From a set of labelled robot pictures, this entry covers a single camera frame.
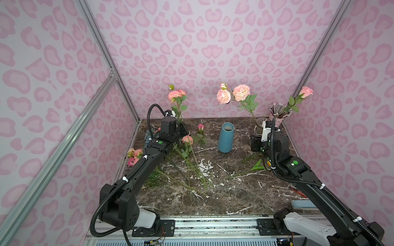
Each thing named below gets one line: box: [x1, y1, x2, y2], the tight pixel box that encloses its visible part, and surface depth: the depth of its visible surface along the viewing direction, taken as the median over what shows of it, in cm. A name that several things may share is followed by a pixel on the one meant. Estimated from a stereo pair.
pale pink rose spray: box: [216, 82, 260, 128], surface depth 70 cm
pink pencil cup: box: [268, 101, 285, 128], surface depth 111 cm
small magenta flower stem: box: [192, 123, 208, 146], surface depth 109 cm
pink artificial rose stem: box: [282, 86, 314, 113], surface depth 77 cm
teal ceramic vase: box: [218, 122, 235, 154], surface depth 91 cm
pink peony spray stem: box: [167, 83, 188, 123], surface depth 84 cm
